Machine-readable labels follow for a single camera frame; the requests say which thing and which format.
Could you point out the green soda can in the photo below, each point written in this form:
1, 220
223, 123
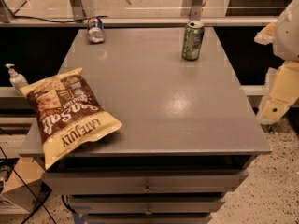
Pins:
192, 41

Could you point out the clear pump sanitizer bottle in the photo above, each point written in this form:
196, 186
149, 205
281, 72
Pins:
17, 80

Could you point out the top drawer brass knob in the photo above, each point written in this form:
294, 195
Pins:
147, 189

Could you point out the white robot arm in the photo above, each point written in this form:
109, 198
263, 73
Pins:
286, 35

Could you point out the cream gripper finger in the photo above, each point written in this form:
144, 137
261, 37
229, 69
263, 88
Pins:
281, 91
266, 35

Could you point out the drawer brass knob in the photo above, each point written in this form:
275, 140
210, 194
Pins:
148, 212
147, 189

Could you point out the cardboard box on floor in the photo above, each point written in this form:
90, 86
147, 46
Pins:
22, 188

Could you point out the grey drawer cabinet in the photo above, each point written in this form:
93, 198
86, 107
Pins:
187, 130

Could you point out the blue pepsi can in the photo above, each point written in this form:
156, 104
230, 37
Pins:
95, 30

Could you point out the metal shelf bracket left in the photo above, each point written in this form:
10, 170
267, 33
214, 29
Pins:
82, 9

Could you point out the brown yellow chip bag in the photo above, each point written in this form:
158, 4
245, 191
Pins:
68, 114

